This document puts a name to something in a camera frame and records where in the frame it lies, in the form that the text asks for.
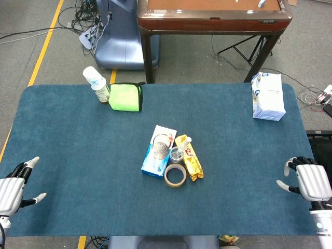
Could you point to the white power strip with plugs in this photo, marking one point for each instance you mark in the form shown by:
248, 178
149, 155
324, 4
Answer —
327, 93

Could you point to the tea bottle with label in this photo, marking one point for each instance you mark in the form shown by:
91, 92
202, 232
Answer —
102, 94

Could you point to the blue cookie box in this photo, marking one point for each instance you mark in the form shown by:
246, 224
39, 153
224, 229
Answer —
154, 166

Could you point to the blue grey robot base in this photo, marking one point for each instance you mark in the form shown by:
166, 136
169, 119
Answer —
116, 44

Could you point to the golden snack packet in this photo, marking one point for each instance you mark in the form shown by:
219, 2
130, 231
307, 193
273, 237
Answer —
193, 166

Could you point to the blue table mat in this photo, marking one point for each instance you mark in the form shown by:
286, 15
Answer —
77, 142

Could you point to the yellow packing tape roll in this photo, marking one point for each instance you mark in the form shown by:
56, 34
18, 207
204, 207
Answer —
165, 176

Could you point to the black tripod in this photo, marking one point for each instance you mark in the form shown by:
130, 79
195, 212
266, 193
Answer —
241, 53

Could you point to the white paper cup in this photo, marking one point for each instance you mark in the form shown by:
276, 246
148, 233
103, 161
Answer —
92, 76

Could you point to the green folded microfibre cloth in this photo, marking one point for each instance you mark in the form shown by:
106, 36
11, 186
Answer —
123, 97

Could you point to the black flat device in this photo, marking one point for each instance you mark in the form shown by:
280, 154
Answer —
329, 110

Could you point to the brown mahjong table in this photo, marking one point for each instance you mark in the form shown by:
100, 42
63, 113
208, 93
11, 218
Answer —
207, 24

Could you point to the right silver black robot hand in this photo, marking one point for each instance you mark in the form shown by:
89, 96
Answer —
313, 184

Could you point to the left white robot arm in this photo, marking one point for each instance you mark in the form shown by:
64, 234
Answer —
3, 223

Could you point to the white tissue pack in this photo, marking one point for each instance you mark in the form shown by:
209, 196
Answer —
269, 98

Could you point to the clear glass test tube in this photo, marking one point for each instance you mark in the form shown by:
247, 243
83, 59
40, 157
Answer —
184, 145

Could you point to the white blue mahjong tile row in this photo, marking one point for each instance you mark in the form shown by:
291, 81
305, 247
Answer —
261, 3

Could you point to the black equipment case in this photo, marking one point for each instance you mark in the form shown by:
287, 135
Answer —
321, 147

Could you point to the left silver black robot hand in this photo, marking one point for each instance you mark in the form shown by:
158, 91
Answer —
10, 192

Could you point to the crumpled snack wrapper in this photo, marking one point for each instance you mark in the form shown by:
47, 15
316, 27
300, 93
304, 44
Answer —
228, 239

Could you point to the grey blue robot torso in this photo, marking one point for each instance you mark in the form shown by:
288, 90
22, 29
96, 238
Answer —
155, 242

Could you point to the small clear glass jar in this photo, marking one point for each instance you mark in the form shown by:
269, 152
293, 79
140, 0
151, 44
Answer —
173, 159

